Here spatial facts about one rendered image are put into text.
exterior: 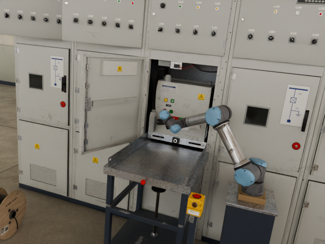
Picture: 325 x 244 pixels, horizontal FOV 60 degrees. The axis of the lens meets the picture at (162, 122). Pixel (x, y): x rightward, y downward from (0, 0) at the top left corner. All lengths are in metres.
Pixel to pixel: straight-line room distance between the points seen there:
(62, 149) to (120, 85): 1.06
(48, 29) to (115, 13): 0.70
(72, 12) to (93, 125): 0.88
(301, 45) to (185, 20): 0.86
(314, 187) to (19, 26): 2.78
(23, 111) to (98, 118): 1.20
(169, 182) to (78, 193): 1.48
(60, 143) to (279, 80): 2.11
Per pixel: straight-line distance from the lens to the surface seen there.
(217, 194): 2.54
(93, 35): 2.40
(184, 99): 2.42
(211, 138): 2.39
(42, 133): 3.15
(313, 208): 2.57
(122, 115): 2.39
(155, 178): 1.87
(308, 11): 2.29
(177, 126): 2.08
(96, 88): 2.17
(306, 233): 2.67
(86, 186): 3.04
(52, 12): 2.83
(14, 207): 2.80
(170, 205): 2.72
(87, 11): 2.41
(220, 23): 2.29
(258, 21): 2.27
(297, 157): 2.40
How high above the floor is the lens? 1.67
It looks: 15 degrees down
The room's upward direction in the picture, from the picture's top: 6 degrees clockwise
